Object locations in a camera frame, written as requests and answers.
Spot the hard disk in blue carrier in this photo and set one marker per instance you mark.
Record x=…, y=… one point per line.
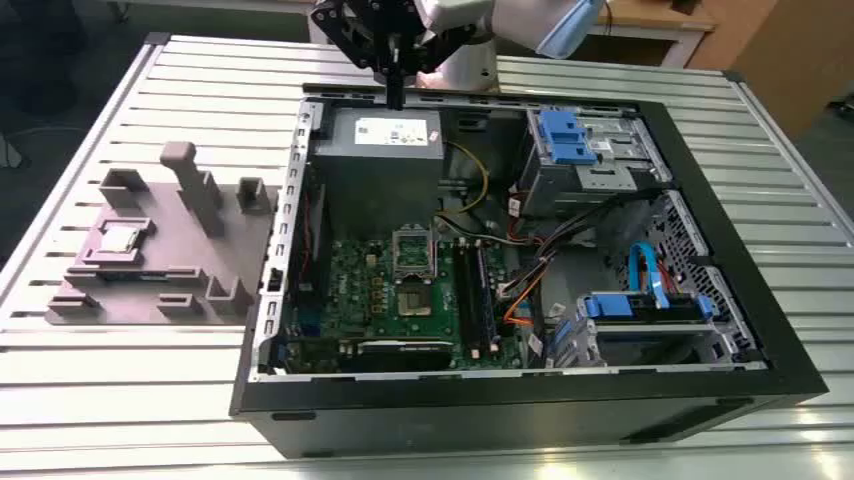
x=614, y=306

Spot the dark RAM stick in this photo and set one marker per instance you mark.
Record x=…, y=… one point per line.
x=133, y=275

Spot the black graphics card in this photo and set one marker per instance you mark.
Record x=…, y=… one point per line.
x=400, y=352

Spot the black open PC case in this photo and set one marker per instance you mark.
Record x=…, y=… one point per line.
x=467, y=415

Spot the grey metal disk bay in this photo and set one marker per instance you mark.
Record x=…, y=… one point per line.
x=587, y=345

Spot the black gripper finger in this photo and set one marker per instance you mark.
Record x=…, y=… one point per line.
x=440, y=52
x=340, y=35

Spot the silver square CPU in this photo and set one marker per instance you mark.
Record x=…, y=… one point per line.
x=120, y=239

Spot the wooden cabinet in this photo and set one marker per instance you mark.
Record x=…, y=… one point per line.
x=787, y=60

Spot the grey power supply unit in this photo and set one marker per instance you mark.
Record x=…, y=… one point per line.
x=374, y=175

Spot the small black box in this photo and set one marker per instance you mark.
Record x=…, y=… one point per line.
x=686, y=5

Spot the CPU socket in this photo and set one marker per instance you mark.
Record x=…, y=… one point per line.
x=416, y=300

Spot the blue RAM slot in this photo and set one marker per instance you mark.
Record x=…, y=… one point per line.
x=491, y=320

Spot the green motherboard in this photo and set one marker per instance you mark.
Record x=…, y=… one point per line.
x=354, y=310

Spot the grey metal drive cage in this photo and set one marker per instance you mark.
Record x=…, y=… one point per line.
x=554, y=185

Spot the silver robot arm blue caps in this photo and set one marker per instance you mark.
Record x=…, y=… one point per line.
x=467, y=65

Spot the black RAM slot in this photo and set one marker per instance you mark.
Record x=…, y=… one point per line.
x=476, y=280
x=463, y=300

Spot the blue plastic drive bracket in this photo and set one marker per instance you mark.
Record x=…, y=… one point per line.
x=560, y=125

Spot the grey plastic parts rack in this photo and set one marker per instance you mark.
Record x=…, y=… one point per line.
x=167, y=260

